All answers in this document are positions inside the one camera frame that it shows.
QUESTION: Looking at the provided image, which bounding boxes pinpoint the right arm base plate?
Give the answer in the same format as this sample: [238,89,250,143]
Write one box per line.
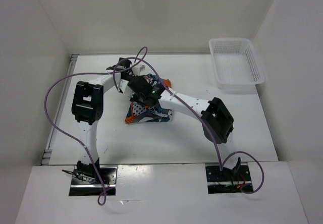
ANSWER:
[205,164,253,194]

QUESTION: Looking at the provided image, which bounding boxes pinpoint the colourful patterned shorts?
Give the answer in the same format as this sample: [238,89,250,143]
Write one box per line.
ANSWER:
[124,73,174,125]

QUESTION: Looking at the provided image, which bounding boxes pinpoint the purple cable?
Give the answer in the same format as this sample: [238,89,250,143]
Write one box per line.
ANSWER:
[44,46,148,206]
[113,57,265,195]

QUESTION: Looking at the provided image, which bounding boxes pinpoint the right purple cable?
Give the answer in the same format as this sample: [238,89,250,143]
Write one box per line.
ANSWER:
[113,57,265,195]

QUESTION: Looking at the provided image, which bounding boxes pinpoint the white plastic basket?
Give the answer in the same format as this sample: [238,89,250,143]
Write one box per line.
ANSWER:
[209,38,265,90]

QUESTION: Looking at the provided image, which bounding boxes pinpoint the aluminium table edge rail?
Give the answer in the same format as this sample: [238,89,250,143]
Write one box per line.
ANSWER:
[40,54,79,165]

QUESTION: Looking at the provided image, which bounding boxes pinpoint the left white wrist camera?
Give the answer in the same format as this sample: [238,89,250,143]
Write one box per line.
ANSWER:
[132,64,145,75]

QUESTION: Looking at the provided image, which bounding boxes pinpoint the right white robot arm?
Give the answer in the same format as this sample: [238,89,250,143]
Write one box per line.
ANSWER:
[128,76,239,180]

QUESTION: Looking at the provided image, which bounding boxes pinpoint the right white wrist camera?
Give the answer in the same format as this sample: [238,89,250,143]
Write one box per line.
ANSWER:
[118,79,130,94]

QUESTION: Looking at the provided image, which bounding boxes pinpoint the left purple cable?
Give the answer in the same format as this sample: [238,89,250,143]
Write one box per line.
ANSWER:
[44,46,148,206]

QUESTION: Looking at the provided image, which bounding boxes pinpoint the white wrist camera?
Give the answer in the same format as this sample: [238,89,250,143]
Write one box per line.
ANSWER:
[132,64,145,75]
[118,79,130,94]

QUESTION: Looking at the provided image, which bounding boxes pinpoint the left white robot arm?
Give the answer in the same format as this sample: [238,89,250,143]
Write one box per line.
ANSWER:
[72,58,132,184]

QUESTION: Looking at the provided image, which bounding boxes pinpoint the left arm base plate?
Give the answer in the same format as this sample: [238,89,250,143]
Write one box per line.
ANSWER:
[69,165,118,197]

